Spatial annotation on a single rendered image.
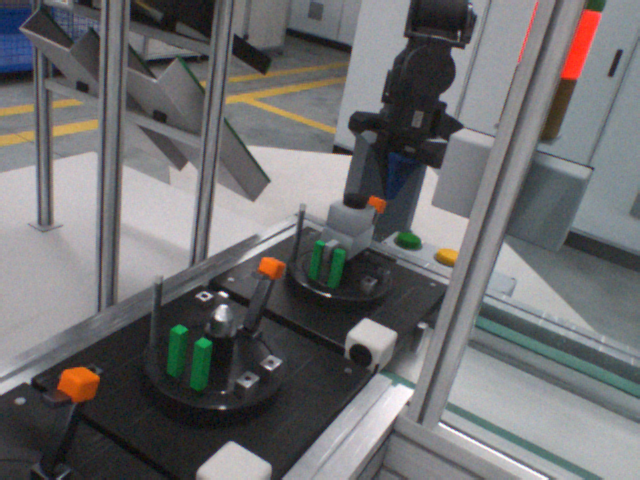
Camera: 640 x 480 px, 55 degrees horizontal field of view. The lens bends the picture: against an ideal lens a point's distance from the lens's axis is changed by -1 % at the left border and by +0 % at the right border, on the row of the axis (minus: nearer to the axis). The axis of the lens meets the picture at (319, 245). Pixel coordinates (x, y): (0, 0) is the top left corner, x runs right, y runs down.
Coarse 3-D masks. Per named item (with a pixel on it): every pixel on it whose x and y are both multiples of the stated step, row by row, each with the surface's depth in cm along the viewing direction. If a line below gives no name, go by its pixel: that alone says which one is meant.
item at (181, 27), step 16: (144, 0) 70; (160, 0) 69; (176, 0) 70; (192, 0) 72; (208, 0) 74; (160, 16) 77; (176, 16) 71; (192, 16) 73; (208, 16) 75; (192, 32) 77; (208, 32) 76; (240, 48) 81; (240, 64) 86; (256, 64) 84
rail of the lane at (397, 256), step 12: (288, 216) 101; (312, 216) 103; (372, 240) 99; (372, 252) 93; (384, 252) 96; (396, 252) 96; (408, 264) 93; (420, 264) 94; (432, 264) 95; (432, 276) 91; (444, 276) 92
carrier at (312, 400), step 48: (144, 336) 65; (192, 336) 63; (240, 336) 65; (288, 336) 70; (48, 384) 57; (144, 384) 59; (192, 384) 56; (240, 384) 56; (288, 384) 63; (336, 384) 64; (144, 432) 54; (192, 432) 55; (240, 432) 56; (288, 432) 57
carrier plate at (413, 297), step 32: (256, 256) 85; (288, 256) 87; (224, 288) 77; (288, 288) 79; (416, 288) 85; (288, 320) 73; (320, 320) 74; (352, 320) 75; (384, 320) 77; (416, 320) 78
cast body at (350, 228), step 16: (336, 208) 76; (352, 208) 76; (368, 208) 77; (336, 224) 77; (352, 224) 75; (368, 224) 78; (336, 240) 77; (352, 240) 76; (368, 240) 80; (352, 256) 77
